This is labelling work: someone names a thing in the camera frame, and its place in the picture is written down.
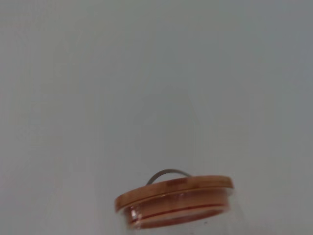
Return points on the wooden jar lid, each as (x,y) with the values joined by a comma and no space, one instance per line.
(171,191)

